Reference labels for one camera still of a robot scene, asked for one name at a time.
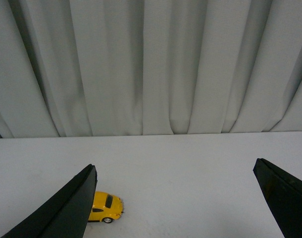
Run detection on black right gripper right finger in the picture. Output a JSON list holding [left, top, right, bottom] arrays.
[[253, 158, 302, 238]]

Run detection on yellow beetle toy car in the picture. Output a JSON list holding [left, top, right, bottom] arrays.
[[88, 191, 124, 224]]

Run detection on grey pleated curtain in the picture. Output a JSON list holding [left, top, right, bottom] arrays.
[[0, 0, 302, 138]]

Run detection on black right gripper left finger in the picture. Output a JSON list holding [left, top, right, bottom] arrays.
[[3, 164, 97, 238]]

